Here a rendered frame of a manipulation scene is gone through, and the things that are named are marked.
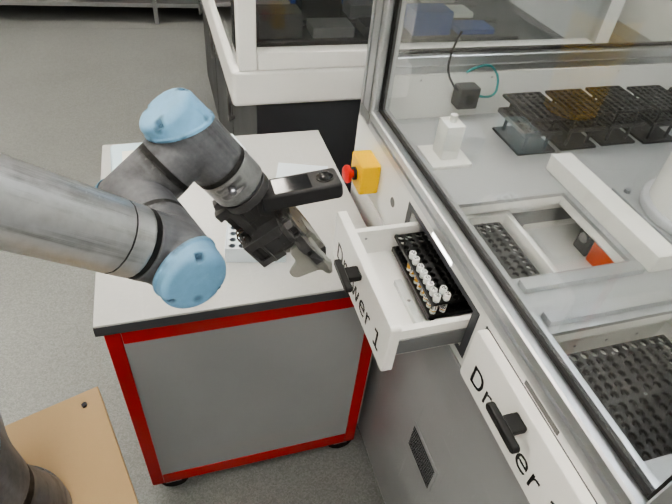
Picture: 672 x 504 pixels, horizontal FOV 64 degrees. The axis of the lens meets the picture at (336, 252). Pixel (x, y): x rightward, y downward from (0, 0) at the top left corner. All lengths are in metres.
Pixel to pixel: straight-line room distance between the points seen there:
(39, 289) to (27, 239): 1.79
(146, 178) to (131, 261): 0.15
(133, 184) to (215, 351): 0.58
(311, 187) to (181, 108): 0.21
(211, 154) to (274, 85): 0.93
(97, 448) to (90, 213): 0.43
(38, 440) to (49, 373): 1.12
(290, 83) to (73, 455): 1.10
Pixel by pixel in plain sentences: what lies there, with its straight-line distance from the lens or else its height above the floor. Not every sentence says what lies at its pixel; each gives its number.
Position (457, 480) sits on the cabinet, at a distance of 1.09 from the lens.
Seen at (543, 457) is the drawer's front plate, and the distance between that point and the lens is 0.77.
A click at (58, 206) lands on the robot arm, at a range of 0.49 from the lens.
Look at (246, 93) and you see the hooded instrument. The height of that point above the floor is 0.84.
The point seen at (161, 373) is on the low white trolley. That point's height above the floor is 0.57.
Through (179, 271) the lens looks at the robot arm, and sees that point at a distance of 0.54.
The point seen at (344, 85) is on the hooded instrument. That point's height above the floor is 0.85.
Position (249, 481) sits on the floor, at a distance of 1.68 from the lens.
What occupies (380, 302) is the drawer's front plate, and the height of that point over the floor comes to 0.93.
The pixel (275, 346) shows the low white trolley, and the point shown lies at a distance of 1.18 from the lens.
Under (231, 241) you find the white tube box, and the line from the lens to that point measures 1.13.
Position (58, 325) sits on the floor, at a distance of 2.13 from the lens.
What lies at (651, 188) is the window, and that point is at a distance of 0.60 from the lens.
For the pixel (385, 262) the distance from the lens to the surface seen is 1.03.
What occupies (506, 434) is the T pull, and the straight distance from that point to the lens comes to 0.77.
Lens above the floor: 1.53
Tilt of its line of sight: 42 degrees down
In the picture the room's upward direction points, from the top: 7 degrees clockwise
